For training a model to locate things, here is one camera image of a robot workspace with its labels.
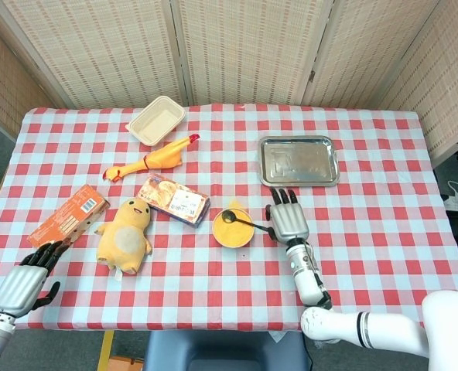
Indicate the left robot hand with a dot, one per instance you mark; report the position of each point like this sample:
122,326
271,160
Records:
18,288

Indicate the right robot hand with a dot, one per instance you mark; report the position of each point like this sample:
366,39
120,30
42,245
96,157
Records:
291,224

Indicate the black spoon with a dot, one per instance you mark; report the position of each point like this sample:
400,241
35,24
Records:
227,216

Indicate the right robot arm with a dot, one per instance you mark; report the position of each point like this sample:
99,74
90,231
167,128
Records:
306,278

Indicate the off-white bowl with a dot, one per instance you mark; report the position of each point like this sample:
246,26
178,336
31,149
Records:
233,245

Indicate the steel tray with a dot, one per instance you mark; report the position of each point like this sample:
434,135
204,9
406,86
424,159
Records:
298,160

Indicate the yellow powder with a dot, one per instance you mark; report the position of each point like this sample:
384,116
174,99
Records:
233,235

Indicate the orange cardboard box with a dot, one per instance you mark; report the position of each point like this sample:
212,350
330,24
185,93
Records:
66,220

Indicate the red white checkered tablecloth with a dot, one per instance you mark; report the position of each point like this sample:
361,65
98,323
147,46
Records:
229,286

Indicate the yellow plush toy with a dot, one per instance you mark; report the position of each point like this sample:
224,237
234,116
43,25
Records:
124,239

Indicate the blue orange food box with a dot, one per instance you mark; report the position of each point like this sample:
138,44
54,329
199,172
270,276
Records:
175,199

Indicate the orange floor box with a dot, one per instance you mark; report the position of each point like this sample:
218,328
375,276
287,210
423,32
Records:
126,364

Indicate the dark blue chair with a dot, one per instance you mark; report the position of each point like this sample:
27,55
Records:
221,348

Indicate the yellow rubber chicken toy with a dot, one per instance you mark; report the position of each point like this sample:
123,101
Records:
163,156

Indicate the metal screen hinge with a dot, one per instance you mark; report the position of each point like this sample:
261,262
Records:
312,76

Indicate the beige plastic food container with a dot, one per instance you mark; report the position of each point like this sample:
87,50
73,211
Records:
155,121

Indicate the woven folding screen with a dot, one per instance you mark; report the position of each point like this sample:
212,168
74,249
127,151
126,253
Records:
248,50

